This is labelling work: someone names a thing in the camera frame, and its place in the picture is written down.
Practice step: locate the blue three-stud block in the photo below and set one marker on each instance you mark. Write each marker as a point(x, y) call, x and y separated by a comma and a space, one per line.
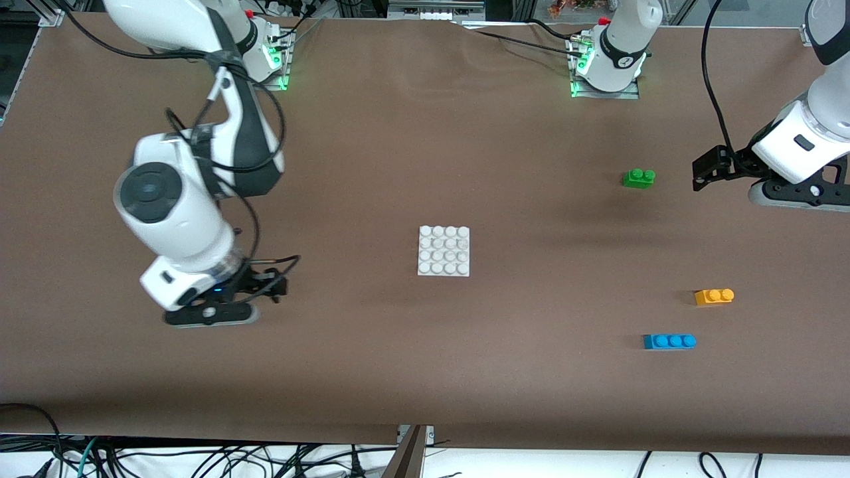
point(669, 342)

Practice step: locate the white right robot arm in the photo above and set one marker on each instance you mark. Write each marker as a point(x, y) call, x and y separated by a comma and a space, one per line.
point(166, 226)

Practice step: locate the green two-stud block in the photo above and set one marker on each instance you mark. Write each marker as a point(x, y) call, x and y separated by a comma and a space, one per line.
point(639, 178)

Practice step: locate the white studded base plate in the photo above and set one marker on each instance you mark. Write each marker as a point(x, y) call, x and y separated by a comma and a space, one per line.
point(443, 251)

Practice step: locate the yellow two-stud block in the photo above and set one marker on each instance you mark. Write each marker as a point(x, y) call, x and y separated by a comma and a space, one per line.
point(714, 297)

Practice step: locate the aluminium table frame profile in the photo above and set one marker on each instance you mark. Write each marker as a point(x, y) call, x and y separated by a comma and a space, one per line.
point(406, 458)

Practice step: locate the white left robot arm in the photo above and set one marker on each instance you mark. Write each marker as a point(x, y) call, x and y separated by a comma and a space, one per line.
point(624, 40)

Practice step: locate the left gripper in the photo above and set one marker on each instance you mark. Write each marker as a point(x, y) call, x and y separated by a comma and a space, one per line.
point(739, 163)

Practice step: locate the white grey rack device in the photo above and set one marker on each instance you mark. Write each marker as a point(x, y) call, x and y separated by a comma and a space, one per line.
point(435, 10)

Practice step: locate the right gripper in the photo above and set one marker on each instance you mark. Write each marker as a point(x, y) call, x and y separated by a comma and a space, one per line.
point(254, 283)

